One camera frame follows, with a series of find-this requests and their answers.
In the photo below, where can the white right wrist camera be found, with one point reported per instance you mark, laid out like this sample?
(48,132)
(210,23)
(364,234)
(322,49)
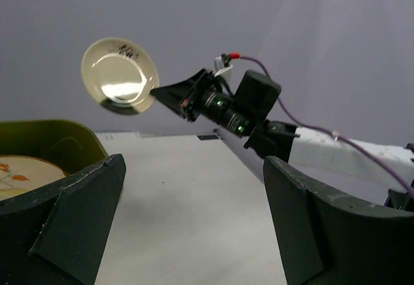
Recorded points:
(223,65)

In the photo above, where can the small cream flower plate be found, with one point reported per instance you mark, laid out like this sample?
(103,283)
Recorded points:
(119,75)

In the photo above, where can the beige bird branch plate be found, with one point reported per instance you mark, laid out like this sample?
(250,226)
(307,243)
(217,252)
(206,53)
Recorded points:
(21,174)

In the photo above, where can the blue label sticker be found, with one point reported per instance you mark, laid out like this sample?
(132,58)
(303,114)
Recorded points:
(208,137)

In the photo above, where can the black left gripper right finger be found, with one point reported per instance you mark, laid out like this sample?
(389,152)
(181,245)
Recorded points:
(326,236)

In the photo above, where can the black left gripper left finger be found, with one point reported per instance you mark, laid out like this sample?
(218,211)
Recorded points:
(57,233)

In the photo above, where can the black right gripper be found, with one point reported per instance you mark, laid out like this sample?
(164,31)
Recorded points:
(207,95)

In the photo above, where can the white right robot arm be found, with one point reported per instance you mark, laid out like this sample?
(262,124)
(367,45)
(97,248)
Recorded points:
(244,114)

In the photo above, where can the olive green plastic bin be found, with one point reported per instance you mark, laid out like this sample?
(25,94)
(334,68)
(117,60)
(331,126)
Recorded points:
(67,144)

